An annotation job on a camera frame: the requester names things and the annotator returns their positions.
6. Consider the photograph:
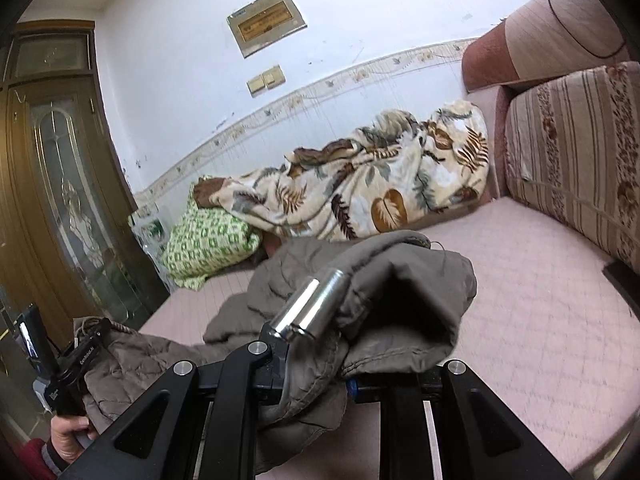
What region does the leaf print fleece blanket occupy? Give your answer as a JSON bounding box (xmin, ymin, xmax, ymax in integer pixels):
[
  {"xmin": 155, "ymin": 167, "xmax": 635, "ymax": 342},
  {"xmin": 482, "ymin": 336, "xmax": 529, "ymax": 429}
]
[{"xmin": 194, "ymin": 100, "xmax": 491, "ymax": 242}]

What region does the pink sofa armrest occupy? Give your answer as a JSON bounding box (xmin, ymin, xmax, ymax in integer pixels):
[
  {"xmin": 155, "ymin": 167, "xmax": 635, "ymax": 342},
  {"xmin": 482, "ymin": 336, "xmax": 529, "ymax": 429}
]
[{"xmin": 461, "ymin": 0, "xmax": 631, "ymax": 201}]

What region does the person's left forearm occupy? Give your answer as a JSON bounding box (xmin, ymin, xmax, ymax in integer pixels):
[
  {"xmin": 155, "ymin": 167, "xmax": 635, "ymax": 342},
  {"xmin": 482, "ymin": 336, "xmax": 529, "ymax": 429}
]
[{"xmin": 20, "ymin": 437, "xmax": 66, "ymax": 480}]

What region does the white printed plastic bag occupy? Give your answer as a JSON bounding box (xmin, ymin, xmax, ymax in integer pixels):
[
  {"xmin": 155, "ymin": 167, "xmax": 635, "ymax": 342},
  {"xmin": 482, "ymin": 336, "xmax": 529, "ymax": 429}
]
[{"xmin": 129, "ymin": 205, "xmax": 171, "ymax": 271}]

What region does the pink quilted mattress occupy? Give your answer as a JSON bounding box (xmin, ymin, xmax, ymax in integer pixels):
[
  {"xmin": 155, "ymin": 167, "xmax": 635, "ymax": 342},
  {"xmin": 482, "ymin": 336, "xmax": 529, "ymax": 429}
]
[{"xmin": 137, "ymin": 195, "xmax": 640, "ymax": 476}]

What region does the wall electrical panel box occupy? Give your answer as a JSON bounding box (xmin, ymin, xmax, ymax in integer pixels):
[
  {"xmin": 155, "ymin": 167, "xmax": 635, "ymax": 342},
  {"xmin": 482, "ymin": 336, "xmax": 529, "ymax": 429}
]
[{"xmin": 226, "ymin": 0, "xmax": 307, "ymax": 58}]

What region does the striped floral sofa cushion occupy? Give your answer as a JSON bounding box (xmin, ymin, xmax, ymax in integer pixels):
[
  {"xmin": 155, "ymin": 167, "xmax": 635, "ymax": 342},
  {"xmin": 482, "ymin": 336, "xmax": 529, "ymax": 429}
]
[{"xmin": 504, "ymin": 61, "xmax": 640, "ymax": 273}]

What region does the green patterned pillow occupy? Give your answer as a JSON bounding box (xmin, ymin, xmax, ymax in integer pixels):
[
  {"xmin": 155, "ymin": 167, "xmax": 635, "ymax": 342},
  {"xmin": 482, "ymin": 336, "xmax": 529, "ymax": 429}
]
[{"xmin": 160, "ymin": 195, "xmax": 263, "ymax": 292}]

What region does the person's left hand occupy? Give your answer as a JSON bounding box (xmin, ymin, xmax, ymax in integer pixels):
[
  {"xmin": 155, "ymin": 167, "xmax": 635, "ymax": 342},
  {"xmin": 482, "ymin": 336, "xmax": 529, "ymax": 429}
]
[{"xmin": 50, "ymin": 414, "xmax": 101, "ymax": 466}]

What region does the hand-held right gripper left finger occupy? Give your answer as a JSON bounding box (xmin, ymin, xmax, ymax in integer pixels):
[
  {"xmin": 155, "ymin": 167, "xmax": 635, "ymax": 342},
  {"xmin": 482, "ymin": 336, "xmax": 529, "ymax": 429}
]
[{"xmin": 65, "ymin": 325, "xmax": 291, "ymax": 480}]

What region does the grey-brown hooded jacket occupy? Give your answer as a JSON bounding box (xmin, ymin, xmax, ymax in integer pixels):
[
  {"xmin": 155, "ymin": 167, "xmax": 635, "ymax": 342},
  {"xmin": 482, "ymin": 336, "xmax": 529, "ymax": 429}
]
[{"xmin": 82, "ymin": 232, "xmax": 478, "ymax": 476}]

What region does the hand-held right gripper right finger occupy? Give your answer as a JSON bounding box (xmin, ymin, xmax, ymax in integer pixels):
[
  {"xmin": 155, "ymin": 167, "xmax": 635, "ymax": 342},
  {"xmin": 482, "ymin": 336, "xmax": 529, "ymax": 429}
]
[{"xmin": 347, "ymin": 360, "xmax": 573, "ymax": 480}]

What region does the wooden door with glass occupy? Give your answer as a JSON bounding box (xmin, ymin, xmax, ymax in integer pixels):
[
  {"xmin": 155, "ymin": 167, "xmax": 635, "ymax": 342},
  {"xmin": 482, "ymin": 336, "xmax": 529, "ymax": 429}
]
[{"xmin": 0, "ymin": 20, "xmax": 171, "ymax": 441}]

